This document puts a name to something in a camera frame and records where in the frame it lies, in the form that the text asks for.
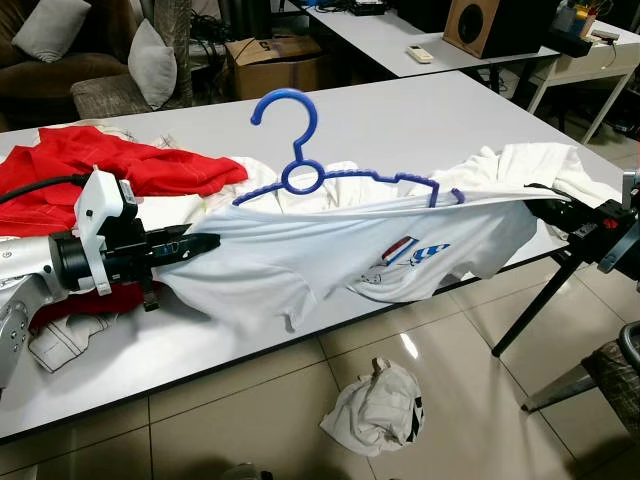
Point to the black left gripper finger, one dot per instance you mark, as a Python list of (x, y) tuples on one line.
[(185, 255), (190, 241)]

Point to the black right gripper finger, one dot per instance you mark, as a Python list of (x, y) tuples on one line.
[(570, 224), (550, 195)]

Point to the white printed t-shirt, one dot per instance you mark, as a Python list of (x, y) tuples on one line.
[(300, 250)]

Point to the blue plastic hanger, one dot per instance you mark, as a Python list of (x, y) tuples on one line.
[(285, 94)]

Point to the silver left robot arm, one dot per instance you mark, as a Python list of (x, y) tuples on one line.
[(30, 265)]

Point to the cream white garment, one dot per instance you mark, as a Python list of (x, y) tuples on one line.
[(540, 165)]

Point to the black table leg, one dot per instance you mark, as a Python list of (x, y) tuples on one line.
[(535, 305)]

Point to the red garment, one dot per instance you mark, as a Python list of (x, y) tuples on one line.
[(100, 170)]

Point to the white garment with grey seams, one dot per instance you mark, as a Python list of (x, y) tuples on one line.
[(70, 345)]

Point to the brown wicker chair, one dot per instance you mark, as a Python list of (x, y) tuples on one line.
[(615, 380)]

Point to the small white side table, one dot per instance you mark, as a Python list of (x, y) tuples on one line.
[(610, 60)]

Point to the grey metal table leg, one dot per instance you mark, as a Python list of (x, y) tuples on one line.
[(560, 390)]

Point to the black pen holder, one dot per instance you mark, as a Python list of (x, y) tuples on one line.
[(570, 35)]

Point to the grey upright pillow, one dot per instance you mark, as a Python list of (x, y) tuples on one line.
[(152, 65)]

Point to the wooden speaker box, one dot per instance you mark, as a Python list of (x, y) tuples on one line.
[(480, 28)]

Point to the brown cardboard box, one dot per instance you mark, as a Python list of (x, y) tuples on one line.
[(275, 75)]

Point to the white remote control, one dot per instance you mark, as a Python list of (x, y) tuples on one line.
[(419, 54)]

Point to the dark brown sofa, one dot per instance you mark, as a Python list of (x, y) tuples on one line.
[(40, 85)]

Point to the grey square pillow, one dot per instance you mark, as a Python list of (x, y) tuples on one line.
[(50, 28)]

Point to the crumpled grey white garment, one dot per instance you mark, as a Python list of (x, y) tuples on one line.
[(375, 415)]

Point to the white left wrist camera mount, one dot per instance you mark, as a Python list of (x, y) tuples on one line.
[(100, 210)]

